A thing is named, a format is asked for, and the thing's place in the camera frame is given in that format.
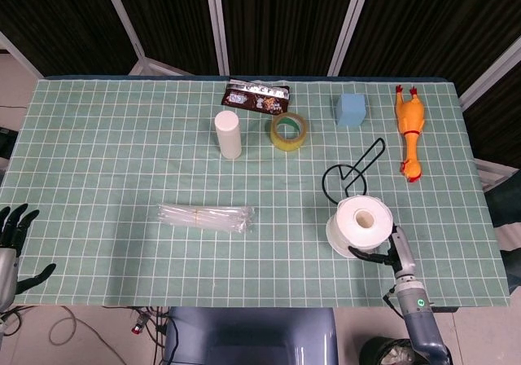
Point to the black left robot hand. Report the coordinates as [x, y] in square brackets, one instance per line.
[8, 267]

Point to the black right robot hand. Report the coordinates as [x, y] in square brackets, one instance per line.
[403, 255]

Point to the white toilet paper roll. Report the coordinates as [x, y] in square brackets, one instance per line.
[346, 226]

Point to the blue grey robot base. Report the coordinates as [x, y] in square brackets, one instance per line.
[252, 336]

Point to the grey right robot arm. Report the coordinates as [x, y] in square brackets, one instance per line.
[419, 316]

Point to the green checkered tablecloth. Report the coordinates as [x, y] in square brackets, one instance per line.
[163, 177]

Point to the black trash bin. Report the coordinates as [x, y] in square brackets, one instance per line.
[382, 350]

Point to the black box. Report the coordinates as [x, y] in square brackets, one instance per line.
[6, 143]

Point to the orange rubber chicken toy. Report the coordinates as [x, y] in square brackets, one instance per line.
[410, 116]

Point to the red tipped plug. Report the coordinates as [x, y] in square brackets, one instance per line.
[138, 326]

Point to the blue foam cube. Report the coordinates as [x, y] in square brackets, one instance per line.
[350, 110]

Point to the yellow packing tape roll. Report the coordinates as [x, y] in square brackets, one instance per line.
[285, 143]

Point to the bundle of clear straws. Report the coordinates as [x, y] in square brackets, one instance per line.
[203, 217]

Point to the cream cylindrical bottle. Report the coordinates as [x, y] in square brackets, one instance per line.
[228, 137]

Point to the brown foil snack packet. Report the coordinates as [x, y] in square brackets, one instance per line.
[256, 96]

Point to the dark folding screen panel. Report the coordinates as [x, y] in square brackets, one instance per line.
[53, 14]
[285, 23]
[175, 14]
[439, 23]

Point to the white screen frame post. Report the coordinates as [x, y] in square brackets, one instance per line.
[122, 18]
[488, 76]
[217, 23]
[350, 23]
[20, 55]

